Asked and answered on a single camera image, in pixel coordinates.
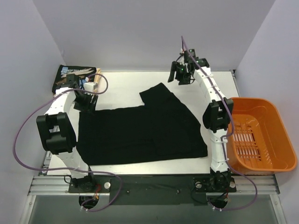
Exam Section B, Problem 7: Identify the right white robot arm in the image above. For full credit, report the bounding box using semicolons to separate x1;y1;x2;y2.
168;49;234;192

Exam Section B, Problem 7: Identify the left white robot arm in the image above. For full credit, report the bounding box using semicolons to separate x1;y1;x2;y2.
36;74;98;192

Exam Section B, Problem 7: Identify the orange plastic basket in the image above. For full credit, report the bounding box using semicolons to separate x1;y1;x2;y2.
227;97;297;175

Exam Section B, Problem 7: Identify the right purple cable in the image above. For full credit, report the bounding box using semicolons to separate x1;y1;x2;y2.
177;35;258;212

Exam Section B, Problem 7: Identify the purple cable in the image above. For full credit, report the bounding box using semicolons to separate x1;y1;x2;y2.
177;35;258;212
13;73;123;212

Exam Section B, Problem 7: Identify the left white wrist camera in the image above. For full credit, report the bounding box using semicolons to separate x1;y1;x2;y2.
83;79;99;93

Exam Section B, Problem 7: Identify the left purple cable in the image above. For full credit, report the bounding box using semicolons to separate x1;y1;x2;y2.
13;73;123;212

